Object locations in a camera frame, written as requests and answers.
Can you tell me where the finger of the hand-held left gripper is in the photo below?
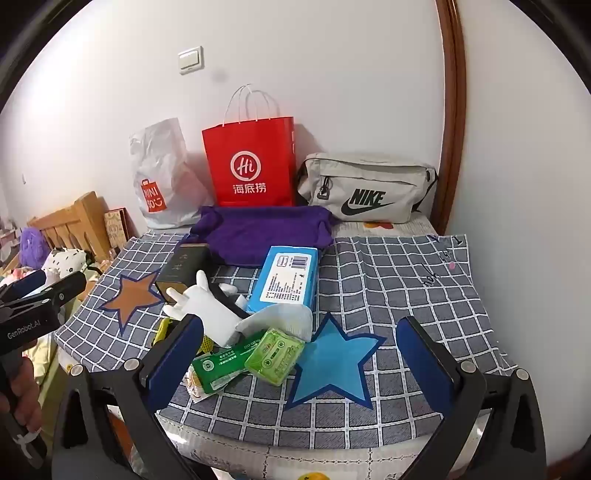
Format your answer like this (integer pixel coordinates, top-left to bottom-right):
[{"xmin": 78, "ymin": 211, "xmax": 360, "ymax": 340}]
[
  {"xmin": 21, "ymin": 271, "xmax": 88, "ymax": 319},
  {"xmin": 0, "ymin": 269, "xmax": 48, "ymax": 301}
]

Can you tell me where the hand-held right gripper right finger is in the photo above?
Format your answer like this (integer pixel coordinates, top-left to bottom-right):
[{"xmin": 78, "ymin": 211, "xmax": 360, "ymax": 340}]
[{"xmin": 396, "ymin": 316, "xmax": 548, "ymax": 480}]

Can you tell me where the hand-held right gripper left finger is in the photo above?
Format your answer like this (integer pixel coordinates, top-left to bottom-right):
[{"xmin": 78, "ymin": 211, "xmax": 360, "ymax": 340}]
[{"xmin": 53, "ymin": 314, "xmax": 206, "ymax": 480}]

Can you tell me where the yellow spotted soft item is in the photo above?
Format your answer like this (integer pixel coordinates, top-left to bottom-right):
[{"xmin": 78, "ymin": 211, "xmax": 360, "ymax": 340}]
[{"xmin": 152, "ymin": 318, "xmax": 214, "ymax": 354}]

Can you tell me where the small printed snack packet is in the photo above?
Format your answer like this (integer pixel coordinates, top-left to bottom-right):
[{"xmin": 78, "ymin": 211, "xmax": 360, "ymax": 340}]
[{"xmin": 182, "ymin": 369, "xmax": 208, "ymax": 402}]

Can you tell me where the green wet wipe packet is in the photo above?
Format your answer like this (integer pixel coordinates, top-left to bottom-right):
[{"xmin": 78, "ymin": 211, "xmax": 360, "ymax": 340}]
[{"xmin": 191, "ymin": 330, "xmax": 269, "ymax": 395}]

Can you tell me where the white glove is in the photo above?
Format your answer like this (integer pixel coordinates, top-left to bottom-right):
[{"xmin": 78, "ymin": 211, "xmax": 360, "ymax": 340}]
[{"xmin": 164, "ymin": 270, "xmax": 247, "ymax": 348}]

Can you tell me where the green cassette-shaped case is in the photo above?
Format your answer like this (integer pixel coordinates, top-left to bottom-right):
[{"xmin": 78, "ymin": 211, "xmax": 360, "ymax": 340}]
[{"xmin": 244, "ymin": 328, "xmax": 305, "ymax": 387}]

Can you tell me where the white textured cloth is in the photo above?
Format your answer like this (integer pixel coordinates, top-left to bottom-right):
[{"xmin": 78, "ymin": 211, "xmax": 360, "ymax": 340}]
[{"xmin": 235, "ymin": 305, "xmax": 314, "ymax": 343}]

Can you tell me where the person's left hand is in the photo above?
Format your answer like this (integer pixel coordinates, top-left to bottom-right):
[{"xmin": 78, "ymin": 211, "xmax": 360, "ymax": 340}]
[{"xmin": 0, "ymin": 362, "xmax": 43, "ymax": 444}]

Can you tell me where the white dotted pillow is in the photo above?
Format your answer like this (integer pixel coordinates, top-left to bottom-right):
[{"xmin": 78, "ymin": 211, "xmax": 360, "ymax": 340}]
[{"xmin": 41, "ymin": 247, "xmax": 93, "ymax": 282}]

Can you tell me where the printed bed sheet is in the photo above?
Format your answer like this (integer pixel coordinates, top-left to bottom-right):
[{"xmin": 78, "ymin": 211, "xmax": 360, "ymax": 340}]
[{"xmin": 21, "ymin": 318, "xmax": 70, "ymax": 393}]

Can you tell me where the purple plush toy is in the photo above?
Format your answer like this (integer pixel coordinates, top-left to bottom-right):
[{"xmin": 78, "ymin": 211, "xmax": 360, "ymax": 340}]
[{"xmin": 19, "ymin": 226, "xmax": 49, "ymax": 268}]

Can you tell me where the brown star patch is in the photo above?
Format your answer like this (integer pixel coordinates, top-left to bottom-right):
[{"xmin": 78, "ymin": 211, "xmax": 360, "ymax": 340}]
[{"xmin": 99, "ymin": 269, "xmax": 169, "ymax": 335}]

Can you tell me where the wooden headboard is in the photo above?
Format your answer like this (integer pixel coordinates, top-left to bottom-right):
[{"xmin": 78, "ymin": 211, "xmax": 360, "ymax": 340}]
[{"xmin": 28, "ymin": 191, "xmax": 116, "ymax": 264}]

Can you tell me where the grey checked cloth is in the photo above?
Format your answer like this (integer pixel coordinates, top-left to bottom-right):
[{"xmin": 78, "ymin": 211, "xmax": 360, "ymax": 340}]
[{"xmin": 53, "ymin": 231, "xmax": 520, "ymax": 446}]

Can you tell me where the dark green tea tin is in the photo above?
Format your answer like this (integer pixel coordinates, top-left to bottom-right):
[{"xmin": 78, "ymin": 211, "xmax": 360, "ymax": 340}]
[{"xmin": 154, "ymin": 242, "xmax": 211, "ymax": 303}]

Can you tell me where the blue star patch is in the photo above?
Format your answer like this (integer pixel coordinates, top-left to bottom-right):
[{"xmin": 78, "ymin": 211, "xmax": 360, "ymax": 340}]
[{"xmin": 284, "ymin": 311, "xmax": 387, "ymax": 411}]

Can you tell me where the blue tissue pack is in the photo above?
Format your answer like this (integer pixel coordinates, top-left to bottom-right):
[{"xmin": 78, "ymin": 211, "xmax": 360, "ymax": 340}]
[{"xmin": 246, "ymin": 246, "xmax": 320, "ymax": 315}]

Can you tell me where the white printed table cover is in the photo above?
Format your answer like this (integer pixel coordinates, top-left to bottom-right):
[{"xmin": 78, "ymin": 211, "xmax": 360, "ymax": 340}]
[{"xmin": 154, "ymin": 217, "xmax": 490, "ymax": 480}]

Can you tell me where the purple towel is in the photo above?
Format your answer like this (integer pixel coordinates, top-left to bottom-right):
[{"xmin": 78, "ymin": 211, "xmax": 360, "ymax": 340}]
[{"xmin": 190, "ymin": 205, "xmax": 341, "ymax": 267}]

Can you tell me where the white plastic shopping bag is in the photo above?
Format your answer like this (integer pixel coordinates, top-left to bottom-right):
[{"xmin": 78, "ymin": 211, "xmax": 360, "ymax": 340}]
[{"xmin": 129, "ymin": 117, "xmax": 213, "ymax": 229}]

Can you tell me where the grey waist bag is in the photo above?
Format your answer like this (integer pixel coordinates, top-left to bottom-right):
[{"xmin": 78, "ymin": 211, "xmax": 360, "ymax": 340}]
[{"xmin": 295, "ymin": 152, "xmax": 439, "ymax": 223}]

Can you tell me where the red paper bag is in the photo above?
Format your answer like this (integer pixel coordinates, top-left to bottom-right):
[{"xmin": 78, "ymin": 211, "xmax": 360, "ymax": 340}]
[{"xmin": 202, "ymin": 84, "xmax": 296, "ymax": 208}]

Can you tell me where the brown picture frame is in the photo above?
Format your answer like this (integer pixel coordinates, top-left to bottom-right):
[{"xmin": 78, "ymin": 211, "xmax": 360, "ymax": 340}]
[{"xmin": 104, "ymin": 208, "xmax": 129, "ymax": 243}]

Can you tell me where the brown wooden door frame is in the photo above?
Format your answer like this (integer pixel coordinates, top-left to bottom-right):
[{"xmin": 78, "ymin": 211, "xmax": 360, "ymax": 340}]
[{"xmin": 434, "ymin": 0, "xmax": 467, "ymax": 236}]

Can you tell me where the white light switch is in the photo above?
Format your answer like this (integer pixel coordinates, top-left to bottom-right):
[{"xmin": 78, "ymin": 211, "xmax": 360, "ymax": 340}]
[{"xmin": 178, "ymin": 45, "xmax": 205, "ymax": 75}]

